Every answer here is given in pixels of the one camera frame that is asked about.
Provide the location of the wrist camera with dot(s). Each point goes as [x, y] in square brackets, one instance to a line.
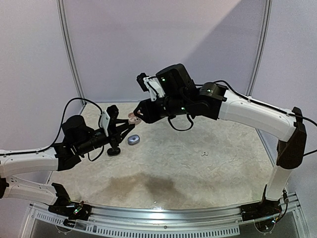
[107, 116]
[151, 85]

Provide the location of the right aluminium frame post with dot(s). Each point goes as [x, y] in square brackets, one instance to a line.
[260, 46]

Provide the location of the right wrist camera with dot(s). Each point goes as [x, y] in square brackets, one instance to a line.
[151, 85]

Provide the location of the black earbud charging case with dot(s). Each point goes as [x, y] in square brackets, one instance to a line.
[113, 151]

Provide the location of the white round charging case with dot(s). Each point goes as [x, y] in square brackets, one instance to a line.
[132, 119]

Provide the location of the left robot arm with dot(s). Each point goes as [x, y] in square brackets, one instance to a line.
[79, 139]

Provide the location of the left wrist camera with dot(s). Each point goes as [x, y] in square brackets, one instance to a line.
[107, 116]

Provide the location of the slotted white cable duct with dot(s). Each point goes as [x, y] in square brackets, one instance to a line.
[53, 226]

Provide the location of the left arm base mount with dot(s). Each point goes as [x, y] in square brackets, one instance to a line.
[72, 210]

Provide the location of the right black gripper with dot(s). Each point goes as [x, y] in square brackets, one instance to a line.
[153, 110]

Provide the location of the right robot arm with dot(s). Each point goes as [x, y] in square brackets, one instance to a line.
[173, 92]

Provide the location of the left aluminium frame post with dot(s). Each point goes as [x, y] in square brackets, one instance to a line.
[68, 48]

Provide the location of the aluminium front rail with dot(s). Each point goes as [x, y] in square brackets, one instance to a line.
[188, 218]

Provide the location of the blue earbud charging case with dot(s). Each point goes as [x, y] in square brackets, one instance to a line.
[133, 139]

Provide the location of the aluminium frame post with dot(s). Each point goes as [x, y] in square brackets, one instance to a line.
[68, 48]
[260, 46]

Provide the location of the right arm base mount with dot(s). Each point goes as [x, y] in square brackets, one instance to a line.
[262, 209]

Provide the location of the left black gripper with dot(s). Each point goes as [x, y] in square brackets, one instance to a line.
[115, 132]

